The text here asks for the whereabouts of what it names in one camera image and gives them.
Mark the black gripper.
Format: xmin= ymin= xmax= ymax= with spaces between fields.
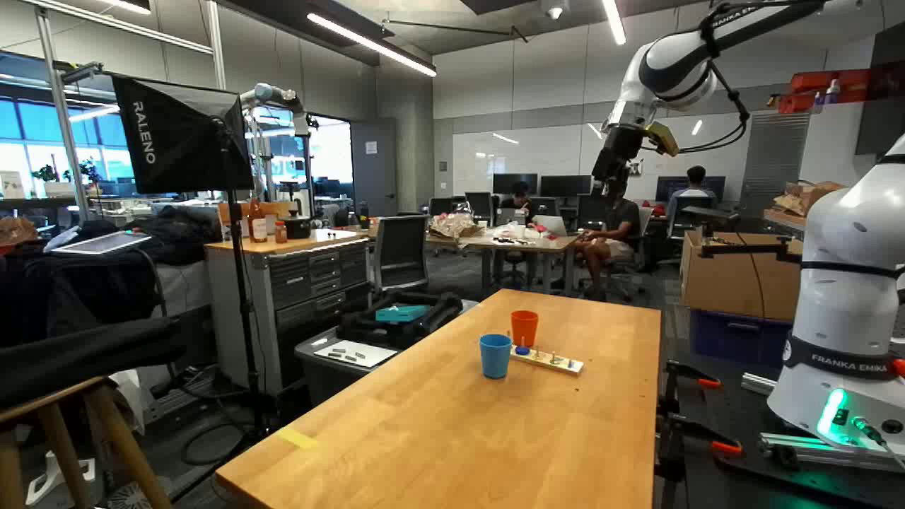
xmin=590 ymin=126 xmax=644 ymax=183

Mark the light blue cup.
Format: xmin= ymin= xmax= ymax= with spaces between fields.
xmin=481 ymin=333 xmax=512 ymax=378

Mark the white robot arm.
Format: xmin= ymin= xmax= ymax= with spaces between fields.
xmin=590 ymin=0 xmax=905 ymax=456

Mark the orange cup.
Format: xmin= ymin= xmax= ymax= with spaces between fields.
xmin=512 ymin=311 xmax=541 ymax=354

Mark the black softbox light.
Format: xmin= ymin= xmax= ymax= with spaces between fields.
xmin=109 ymin=74 xmax=251 ymax=191

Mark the seated person white shirt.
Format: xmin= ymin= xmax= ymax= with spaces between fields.
xmin=666 ymin=166 xmax=714 ymax=241

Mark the seated person dark shirt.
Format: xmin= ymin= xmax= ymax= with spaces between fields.
xmin=573 ymin=178 xmax=638 ymax=297

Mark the cardboard box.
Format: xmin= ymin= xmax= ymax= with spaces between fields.
xmin=678 ymin=232 xmax=798 ymax=321

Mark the blue storage bin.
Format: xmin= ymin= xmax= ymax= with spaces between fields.
xmin=689 ymin=311 xmax=789 ymax=367

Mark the black bag teal item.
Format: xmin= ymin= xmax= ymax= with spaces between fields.
xmin=337 ymin=292 xmax=464 ymax=350

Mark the black orange clamp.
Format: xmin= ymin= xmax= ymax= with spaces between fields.
xmin=654 ymin=358 xmax=743 ymax=509

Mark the grey tool cabinet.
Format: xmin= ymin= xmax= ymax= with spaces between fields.
xmin=204 ymin=228 xmax=369 ymax=395

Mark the grey plastic case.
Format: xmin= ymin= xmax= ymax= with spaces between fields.
xmin=294 ymin=328 xmax=395 ymax=405

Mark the wooden stool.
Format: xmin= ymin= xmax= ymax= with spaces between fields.
xmin=0 ymin=376 xmax=173 ymax=509

